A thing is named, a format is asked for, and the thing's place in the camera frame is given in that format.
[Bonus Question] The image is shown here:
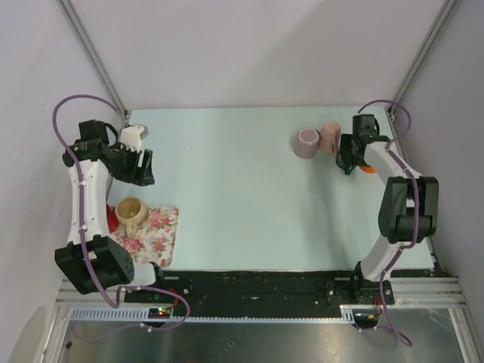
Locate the dark green mug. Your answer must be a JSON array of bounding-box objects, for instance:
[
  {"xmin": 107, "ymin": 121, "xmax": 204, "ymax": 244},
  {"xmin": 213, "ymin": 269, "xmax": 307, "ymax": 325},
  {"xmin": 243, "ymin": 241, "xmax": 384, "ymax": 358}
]
[{"xmin": 336, "ymin": 157, "xmax": 355, "ymax": 175}]

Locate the white cable duct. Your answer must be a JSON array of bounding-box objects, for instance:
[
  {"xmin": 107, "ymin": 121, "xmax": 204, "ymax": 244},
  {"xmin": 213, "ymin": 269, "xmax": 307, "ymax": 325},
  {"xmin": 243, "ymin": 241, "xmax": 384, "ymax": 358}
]
[{"xmin": 70, "ymin": 306, "xmax": 355, "ymax": 324}]

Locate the red mug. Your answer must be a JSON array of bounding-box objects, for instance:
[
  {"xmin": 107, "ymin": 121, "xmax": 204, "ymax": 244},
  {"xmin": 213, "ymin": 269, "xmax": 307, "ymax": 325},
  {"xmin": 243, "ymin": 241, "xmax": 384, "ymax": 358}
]
[{"xmin": 106, "ymin": 204, "xmax": 119, "ymax": 233}]

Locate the mauve mug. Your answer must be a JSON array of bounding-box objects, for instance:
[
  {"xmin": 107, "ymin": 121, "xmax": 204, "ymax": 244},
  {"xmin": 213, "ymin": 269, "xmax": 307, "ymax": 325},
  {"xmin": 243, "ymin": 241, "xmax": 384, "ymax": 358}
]
[{"xmin": 293, "ymin": 129, "xmax": 320, "ymax": 160}]

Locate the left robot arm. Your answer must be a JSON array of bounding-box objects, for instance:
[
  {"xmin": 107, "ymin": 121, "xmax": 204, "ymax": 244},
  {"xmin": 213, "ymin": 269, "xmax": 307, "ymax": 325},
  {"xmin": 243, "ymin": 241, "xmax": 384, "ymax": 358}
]
[{"xmin": 54, "ymin": 119, "xmax": 168, "ymax": 302}]

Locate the orange mug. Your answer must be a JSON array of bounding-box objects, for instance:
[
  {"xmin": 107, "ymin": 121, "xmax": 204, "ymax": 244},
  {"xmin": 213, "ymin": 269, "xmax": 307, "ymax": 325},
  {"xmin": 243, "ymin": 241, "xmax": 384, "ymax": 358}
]
[{"xmin": 360, "ymin": 166, "xmax": 377, "ymax": 174}]

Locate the floral tray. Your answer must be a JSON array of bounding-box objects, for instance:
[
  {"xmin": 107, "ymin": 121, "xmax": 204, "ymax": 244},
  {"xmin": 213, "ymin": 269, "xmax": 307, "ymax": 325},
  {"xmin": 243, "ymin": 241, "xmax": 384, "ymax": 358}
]
[{"xmin": 110, "ymin": 206, "xmax": 179, "ymax": 268}]

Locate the purple cable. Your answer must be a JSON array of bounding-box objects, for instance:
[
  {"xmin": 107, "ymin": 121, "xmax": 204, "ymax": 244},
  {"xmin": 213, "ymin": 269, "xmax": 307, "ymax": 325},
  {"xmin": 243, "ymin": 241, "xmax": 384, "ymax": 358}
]
[
  {"xmin": 51, "ymin": 93, "xmax": 191, "ymax": 343},
  {"xmin": 357, "ymin": 100, "xmax": 421, "ymax": 348}
]

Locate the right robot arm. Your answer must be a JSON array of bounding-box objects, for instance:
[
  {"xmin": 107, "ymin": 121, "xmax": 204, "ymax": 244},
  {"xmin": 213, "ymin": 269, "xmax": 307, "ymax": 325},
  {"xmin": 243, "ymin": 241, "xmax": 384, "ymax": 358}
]
[{"xmin": 336, "ymin": 114, "xmax": 439, "ymax": 303}]

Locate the pink mug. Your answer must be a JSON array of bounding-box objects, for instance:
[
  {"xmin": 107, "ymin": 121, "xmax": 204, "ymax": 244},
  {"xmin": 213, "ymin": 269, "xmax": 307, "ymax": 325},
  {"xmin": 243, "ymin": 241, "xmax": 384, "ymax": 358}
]
[{"xmin": 318, "ymin": 121, "xmax": 341, "ymax": 157}]

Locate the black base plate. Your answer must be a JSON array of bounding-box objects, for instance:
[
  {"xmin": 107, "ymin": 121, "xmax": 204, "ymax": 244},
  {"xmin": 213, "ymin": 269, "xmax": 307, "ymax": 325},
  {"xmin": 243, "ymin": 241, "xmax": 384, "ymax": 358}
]
[{"xmin": 124, "ymin": 271, "xmax": 395, "ymax": 319}]

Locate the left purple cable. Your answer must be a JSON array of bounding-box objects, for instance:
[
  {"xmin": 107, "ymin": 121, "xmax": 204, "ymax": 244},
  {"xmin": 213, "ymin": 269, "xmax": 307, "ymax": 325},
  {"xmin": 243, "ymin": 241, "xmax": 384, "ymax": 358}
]
[{"xmin": 51, "ymin": 93, "xmax": 191, "ymax": 343}]

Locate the left aluminium frame post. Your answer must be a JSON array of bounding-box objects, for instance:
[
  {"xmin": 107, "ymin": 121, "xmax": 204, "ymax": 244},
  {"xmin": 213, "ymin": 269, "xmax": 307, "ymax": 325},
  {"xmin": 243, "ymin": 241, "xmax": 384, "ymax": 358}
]
[{"xmin": 56, "ymin": 0, "xmax": 129, "ymax": 118}]

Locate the aluminium frame post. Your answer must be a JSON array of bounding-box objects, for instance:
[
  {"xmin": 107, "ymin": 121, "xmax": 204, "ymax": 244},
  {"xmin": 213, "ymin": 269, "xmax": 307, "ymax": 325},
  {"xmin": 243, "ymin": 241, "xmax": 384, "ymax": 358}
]
[
  {"xmin": 56, "ymin": 0, "xmax": 129, "ymax": 118},
  {"xmin": 393, "ymin": 0, "xmax": 461, "ymax": 104}
]

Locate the right aluminium frame post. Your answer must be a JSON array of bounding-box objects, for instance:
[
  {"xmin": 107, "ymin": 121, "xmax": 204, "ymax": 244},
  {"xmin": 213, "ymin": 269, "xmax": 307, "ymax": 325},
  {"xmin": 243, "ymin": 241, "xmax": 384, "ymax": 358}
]
[{"xmin": 393, "ymin": 0, "xmax": 461, "ymax": 104}]

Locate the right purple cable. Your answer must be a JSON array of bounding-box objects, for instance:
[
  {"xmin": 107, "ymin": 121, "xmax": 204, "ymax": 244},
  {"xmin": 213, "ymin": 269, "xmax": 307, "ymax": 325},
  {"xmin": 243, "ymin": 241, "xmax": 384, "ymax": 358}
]
[{"xmin": 357, "ymin": 100, "xmax": 421, "ymax": 348}]

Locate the beige mug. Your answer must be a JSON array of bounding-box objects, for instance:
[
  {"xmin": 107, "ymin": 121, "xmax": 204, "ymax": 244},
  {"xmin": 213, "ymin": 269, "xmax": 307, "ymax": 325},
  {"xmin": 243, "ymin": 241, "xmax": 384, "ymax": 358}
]
[{"xmin": 115, "ymin": 197, "xmax": 148, "ymax": 239}]

